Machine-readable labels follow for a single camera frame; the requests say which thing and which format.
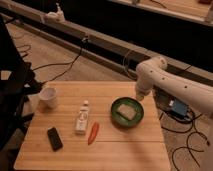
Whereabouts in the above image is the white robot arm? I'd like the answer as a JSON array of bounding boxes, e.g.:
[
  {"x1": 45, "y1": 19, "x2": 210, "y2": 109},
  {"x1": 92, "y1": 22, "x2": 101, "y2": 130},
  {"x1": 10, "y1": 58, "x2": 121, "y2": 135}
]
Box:
[{"x1": 135, "y1": 56, "x2": 213, "y2": 171}]

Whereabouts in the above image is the white sponge in bowl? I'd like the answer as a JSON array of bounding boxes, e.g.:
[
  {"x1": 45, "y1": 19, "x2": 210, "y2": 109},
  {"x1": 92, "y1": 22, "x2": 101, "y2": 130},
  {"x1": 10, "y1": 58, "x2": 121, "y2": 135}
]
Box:
[{"x1": 117, "y1": 104, "x2": 136, "y2": 120}]

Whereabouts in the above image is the green round bowl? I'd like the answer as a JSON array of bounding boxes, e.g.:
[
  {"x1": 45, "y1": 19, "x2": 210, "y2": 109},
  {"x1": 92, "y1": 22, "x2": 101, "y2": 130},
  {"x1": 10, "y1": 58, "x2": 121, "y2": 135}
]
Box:
[{"x1": 111, "y1": 97, "x2": 144, "y2": 128}]

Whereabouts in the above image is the blue box on floor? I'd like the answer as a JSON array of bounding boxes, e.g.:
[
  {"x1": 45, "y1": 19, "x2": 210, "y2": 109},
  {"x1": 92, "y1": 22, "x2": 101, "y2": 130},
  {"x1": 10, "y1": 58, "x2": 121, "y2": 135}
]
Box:
[{"x1": 169, "y1": 100, "x2": 188, "y2": 117}]

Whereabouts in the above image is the red chili pepper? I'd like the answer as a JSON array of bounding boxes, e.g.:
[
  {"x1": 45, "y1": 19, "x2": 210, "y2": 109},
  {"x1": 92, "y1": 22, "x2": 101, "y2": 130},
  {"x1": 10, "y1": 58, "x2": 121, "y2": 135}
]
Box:
[{"x1": 88, "y1": 122, "x2": 99, "y2": 145}]

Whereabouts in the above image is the white tube bottle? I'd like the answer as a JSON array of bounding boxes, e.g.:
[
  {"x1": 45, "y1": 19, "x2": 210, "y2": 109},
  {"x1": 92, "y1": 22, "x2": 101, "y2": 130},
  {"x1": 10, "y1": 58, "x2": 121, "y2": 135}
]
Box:
[{"x1": 75, "y1": 100, "x2": 90, "y2": 135}]

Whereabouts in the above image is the white paper cup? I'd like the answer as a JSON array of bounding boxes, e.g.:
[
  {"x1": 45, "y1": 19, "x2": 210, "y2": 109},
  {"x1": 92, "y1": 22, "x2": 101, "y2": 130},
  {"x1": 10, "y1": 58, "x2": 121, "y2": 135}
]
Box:
[{"x1": 39, "y1": 87, "x2": 56, "y2": 108}]

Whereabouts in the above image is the black smartphone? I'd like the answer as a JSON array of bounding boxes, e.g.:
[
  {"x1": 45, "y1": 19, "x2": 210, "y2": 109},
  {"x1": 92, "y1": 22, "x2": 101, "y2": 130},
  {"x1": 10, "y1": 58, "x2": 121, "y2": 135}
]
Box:
[{"x1": 47, "y1": 127, "x2": 63, "y2": 151}]

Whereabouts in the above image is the white cable on rail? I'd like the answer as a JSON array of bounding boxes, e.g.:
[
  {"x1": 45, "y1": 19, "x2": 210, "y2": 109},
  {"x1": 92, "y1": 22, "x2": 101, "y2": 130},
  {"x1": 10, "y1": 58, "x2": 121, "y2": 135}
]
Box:
[{"x1": 121, "y1": 49, "x2": 148, "y2": 80}]

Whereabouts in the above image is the long metal rail beam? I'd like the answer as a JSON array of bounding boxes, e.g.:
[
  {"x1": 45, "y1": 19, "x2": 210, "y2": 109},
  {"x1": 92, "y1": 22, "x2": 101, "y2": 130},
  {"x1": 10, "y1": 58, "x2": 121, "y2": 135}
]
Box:
[{"x1": 0, "y1": 0, "x2": 213, "y2": 86}]

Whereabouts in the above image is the black floor cable right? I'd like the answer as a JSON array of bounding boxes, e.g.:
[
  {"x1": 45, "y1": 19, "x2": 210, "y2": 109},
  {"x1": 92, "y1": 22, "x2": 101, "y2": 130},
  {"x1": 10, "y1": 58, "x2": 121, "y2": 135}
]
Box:
[{"x1": 156, "y1": 99, "x2": 212, "y2": 171}]

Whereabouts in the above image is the black floor cable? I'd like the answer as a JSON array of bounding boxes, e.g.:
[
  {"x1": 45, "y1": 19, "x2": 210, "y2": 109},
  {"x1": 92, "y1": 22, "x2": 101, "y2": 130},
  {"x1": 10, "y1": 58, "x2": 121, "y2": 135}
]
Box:
[
  {"x1": 15, "y1": 36, "x2": 90, "y2": 84},
  {"x1": 156, "y1": 99, "x2": 212, "y2": 171}
]

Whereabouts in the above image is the black floor cable left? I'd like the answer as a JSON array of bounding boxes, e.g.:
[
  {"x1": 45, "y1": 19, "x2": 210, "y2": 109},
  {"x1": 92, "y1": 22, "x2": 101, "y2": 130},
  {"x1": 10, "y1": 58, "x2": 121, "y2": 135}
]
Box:
[{"x1": 15, "y1": 36, "x2": 90, "y2": 84}]

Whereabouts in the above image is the white object on rail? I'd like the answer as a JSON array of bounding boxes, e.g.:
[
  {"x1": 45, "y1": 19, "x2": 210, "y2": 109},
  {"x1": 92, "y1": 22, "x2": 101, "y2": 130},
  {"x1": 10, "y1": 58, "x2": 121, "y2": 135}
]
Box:
[{"x1": 45, "y1": 4, "x2": 65, "y2": 22}]

